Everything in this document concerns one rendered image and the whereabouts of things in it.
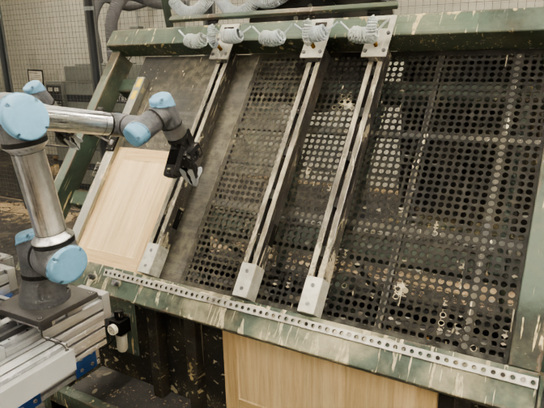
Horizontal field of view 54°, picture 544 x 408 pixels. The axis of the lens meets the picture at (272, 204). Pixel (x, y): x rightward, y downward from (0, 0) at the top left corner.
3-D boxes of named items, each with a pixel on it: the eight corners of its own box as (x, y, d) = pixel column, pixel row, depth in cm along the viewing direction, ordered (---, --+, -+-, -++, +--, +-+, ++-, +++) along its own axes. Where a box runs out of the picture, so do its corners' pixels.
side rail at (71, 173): (43, 252, 263) (25, 244, 254) (125, 64, 294) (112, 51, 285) (51, 254, 260) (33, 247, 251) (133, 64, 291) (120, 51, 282)
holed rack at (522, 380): (103, 275, 225) (102, 275, 225) (106, 269, 226) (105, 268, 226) (537, 389, 144) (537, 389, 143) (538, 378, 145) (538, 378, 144)
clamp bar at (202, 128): (144, 274, 222) (105, 257, 203) (232, 39, 256) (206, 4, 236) (162, 279, 217) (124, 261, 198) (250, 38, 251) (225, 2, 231)
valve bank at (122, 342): (31, 342, 234) (23, 291, 227) (59, 327, 246) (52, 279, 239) (113, 373, 209) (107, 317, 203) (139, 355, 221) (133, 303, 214)
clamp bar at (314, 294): (299, 313, 186) (270, 296, 167) (379, 33, 220) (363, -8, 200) (325, 320, 181) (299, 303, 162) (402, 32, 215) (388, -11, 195)
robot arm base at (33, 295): (40, 313, 158) (36, 282, 155) (8, 303, 165) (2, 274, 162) (81, 293, 170) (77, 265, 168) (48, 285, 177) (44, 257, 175)
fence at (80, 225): (68, 257, 245) (61, 254, 242) (142, 81, 272) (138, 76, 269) (75, 259, 243) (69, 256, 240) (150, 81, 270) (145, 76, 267)
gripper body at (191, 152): (205, 155, 188) (193, 127, 181) (192, 171, 183) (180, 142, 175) (187, 154, 192) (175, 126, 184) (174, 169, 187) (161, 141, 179)
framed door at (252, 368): (229, 405, 239) (226, 408, 237) (223, 292, 224) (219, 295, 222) (432, 481, 195) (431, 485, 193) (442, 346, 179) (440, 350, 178)
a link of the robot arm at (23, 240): (50, 259, 173) (44, 218, 169) (70, 269, 164) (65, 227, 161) (12, 270, 165) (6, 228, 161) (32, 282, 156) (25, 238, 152)
